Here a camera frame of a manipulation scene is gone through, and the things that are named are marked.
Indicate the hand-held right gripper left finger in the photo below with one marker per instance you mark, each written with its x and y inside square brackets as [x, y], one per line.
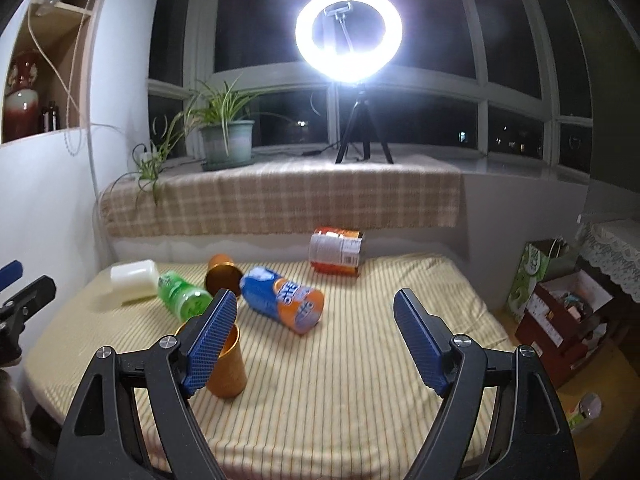
[210, 340]

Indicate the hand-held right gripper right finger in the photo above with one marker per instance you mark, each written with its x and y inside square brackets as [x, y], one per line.
[417, 340]

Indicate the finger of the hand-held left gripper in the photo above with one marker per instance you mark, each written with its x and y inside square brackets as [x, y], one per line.
[27, 305]
[9, 274]

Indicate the orange metal cup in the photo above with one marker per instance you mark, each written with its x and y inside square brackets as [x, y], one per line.
[231, 367]
[223, 274]

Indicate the blue and orange can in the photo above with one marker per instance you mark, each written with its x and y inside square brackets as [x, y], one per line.
[280, 297]

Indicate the yellow striped cloth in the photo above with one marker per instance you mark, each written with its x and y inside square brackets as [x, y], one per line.
[340, 385]

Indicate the white plastic container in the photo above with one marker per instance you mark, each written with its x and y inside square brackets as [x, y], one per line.
[134, 281]

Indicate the orange and white can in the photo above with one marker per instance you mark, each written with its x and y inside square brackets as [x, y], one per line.
[336, 252]

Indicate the green paper bag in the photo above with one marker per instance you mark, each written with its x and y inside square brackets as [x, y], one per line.
[532, 280]

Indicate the dark red cardboard box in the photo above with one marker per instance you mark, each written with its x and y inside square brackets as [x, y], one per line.
[560, 325]

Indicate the dark small bottle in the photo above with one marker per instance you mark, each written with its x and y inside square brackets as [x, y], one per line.
[50, 117]

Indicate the red ceramic vase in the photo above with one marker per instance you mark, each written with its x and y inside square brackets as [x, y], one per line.
[21, 105]

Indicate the plaid cloth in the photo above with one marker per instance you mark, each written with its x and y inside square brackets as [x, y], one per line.
[310, 195]

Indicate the plastic bottle with green label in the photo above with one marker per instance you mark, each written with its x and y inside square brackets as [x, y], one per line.
[586, 412]

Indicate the grey-green flower pot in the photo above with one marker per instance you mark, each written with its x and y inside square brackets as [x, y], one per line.
[226, 142]

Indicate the white lace cloth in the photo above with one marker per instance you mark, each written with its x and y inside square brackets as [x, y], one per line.
[617, 250]

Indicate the black tripod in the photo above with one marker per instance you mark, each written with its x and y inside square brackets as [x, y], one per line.
[362, 125]

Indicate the spider plant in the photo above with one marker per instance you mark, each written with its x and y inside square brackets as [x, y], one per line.
[222, 100]

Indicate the wooden wall shelf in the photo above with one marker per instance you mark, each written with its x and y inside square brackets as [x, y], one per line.
[65, 60]

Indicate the window frame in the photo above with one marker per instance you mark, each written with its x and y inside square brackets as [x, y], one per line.
[482, 35]

